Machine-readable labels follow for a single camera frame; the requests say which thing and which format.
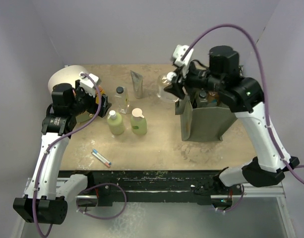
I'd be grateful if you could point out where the blue capped pen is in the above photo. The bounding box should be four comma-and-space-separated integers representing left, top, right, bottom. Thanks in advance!
92, 149, 112, 166

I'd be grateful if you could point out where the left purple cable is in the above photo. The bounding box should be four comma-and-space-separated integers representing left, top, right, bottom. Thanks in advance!
32, 73, 103, 237

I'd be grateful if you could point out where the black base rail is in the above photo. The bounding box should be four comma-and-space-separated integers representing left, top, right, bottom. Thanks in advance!
60, 170, 244, 207

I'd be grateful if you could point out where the orange bottle pink cap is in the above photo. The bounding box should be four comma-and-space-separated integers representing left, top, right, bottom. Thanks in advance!
207, 92, 219, 105

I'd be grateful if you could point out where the amber bottle white cap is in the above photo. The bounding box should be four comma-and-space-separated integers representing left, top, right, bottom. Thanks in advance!
157, 71, 179, 103

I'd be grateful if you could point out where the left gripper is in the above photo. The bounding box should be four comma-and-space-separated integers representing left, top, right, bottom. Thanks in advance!
69, 80, 111, 117

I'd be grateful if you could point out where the clear bottle dark label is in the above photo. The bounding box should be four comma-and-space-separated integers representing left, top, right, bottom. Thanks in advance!
196, 90, 208, 108

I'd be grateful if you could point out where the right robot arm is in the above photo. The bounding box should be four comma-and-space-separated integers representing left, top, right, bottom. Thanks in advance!
164, 45, 300, 194

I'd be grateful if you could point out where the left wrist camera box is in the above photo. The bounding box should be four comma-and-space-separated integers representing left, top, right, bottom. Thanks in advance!
79, 71, 101, 97

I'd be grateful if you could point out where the orange capped pen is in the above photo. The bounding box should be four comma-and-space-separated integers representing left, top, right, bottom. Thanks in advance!
91, 152, 111, 168

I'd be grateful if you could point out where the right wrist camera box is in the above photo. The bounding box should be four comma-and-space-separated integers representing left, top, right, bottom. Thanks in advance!
171, 45, 194, 68

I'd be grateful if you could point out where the green bottle beige cap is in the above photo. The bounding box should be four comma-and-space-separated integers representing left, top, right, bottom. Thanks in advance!
130, 108, 147, 135

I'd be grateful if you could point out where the green pump bottle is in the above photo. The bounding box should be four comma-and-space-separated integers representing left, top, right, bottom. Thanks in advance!
107, 110, 125, 135

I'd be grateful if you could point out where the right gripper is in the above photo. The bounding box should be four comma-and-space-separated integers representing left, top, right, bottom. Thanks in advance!
165, 58, 226, 99

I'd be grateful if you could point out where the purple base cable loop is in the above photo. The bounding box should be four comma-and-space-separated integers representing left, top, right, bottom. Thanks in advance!
76, 182, 128, 220

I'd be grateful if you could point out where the clear bottle yellow label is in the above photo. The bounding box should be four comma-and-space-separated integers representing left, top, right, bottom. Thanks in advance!
115, 86, 130, 114

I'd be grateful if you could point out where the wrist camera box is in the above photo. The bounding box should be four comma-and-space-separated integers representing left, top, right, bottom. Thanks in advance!
171, 45, 194, 68
79, 71, 101, 97

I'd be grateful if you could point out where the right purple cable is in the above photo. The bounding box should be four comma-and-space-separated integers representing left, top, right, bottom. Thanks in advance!
180, 23, 304, 214

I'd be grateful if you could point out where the green canvas bag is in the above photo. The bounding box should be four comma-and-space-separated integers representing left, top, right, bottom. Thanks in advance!
175, 91, 237, 142

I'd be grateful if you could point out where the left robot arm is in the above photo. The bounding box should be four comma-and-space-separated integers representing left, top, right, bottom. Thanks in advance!
13, 80, 110, 225

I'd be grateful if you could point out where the silver squeeze tube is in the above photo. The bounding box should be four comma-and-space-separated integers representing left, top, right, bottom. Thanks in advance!
130, 70, 143, 99

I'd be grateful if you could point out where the white round drawer box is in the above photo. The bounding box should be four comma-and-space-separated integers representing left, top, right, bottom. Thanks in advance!
47, 64, 108, 124

